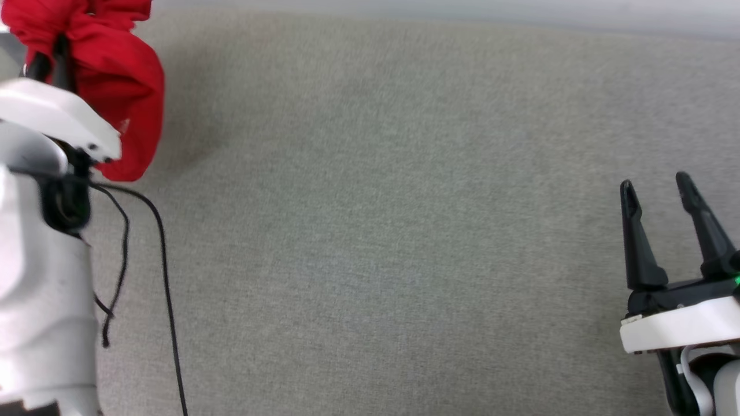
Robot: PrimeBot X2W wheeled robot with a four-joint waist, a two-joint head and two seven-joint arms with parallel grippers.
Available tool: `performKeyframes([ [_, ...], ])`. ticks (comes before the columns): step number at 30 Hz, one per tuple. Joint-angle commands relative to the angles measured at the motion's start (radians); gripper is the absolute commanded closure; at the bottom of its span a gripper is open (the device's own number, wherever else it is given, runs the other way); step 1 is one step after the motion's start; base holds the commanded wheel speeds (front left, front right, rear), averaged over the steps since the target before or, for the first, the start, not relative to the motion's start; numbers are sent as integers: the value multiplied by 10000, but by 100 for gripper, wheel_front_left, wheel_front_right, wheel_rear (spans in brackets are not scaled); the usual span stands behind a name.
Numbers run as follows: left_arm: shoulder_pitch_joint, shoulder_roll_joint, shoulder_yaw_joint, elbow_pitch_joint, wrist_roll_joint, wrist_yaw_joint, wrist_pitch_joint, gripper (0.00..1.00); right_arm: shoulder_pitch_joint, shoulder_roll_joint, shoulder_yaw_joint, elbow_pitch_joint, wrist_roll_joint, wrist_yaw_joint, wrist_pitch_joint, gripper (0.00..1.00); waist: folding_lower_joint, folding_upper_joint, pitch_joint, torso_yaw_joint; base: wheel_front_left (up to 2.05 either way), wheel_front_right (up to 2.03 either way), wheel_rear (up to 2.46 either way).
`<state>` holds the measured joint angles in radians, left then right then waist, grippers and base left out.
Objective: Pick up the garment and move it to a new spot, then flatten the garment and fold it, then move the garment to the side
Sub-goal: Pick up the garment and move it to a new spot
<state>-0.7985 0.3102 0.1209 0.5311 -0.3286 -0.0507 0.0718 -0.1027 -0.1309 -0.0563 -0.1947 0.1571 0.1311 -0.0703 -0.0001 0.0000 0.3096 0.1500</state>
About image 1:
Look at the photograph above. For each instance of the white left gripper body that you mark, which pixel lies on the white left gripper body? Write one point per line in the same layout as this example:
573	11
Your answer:
52	112

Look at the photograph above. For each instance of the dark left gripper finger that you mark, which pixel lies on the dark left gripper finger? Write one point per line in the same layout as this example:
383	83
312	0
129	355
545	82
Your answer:
62	66
36	66

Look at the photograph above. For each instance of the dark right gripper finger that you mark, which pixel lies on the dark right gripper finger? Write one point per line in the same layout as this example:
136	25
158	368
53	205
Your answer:
708	231
639	248

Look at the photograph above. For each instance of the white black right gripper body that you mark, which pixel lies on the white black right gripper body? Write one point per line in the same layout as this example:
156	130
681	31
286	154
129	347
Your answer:
682	323

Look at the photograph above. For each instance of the red garment with white trim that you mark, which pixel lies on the red garment with white trim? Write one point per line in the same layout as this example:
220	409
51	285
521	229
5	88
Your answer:
115	75

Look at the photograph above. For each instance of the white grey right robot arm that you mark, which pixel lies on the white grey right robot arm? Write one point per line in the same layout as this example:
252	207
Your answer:
717	381

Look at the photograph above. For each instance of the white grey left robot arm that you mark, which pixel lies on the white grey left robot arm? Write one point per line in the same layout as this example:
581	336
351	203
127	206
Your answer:
40	300

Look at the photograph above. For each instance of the grey fabric sofa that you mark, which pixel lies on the grey fabric sofa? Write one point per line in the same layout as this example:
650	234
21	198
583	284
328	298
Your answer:
381	231

